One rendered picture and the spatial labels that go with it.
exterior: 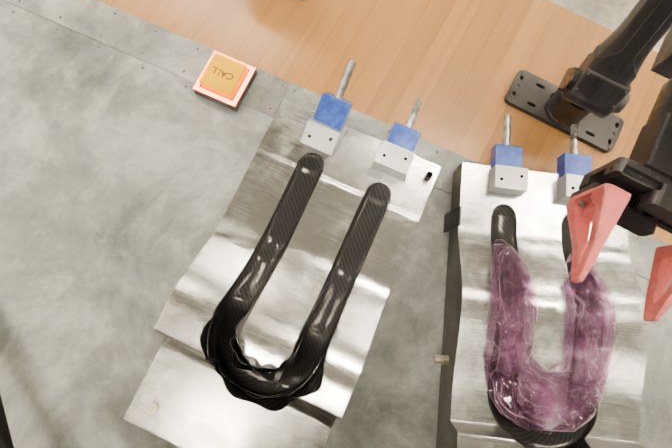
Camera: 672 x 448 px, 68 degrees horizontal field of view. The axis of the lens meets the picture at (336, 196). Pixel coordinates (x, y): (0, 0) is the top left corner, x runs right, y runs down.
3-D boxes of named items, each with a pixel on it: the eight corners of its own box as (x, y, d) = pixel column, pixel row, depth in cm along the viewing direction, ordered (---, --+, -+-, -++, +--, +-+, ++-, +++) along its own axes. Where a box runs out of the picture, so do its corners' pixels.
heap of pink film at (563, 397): (481, 236, 75) (499, 226, 67) (598, 251, 75) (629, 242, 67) (472, 422, 68) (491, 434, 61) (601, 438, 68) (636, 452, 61)
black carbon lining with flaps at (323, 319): (302, 152, 76) (300, 128, 67) (399, 195, 75) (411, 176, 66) (193, 372, 68) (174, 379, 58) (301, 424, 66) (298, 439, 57)
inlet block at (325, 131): (339, 53, 72) (332, 53, 67) (371, 66, 72) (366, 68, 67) (309, 135, 77) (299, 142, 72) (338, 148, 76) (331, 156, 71)
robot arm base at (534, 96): (636, 138, 78) (651, 102, 80) (520, 80, 80) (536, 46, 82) (608, 155, 86) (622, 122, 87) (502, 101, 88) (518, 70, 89)
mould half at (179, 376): (287, 122, 85) (281, 84, 72) (428, 183, 83) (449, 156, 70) (138, 412, 72) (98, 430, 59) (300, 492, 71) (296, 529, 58)
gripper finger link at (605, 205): (661, 312, 36) (704, 202, 38) (571, 264, 37) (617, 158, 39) (609, 312, 43) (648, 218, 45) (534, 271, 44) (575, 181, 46)
